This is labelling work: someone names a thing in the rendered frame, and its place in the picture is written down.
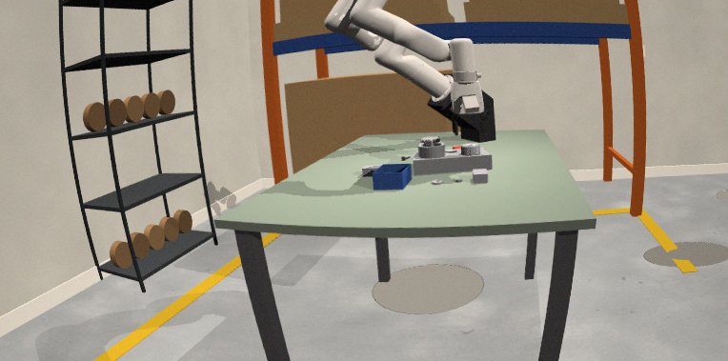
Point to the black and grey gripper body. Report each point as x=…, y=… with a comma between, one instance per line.
x=459, y=88

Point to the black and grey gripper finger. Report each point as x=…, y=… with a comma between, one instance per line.
x=452, y=118
x=484, y=117

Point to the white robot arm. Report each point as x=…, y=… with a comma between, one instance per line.
x=368, y=15

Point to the grey toothed gear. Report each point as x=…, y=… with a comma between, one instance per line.
x=470, y=149

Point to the blue open-top tray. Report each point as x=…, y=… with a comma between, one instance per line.
x=392, y=177

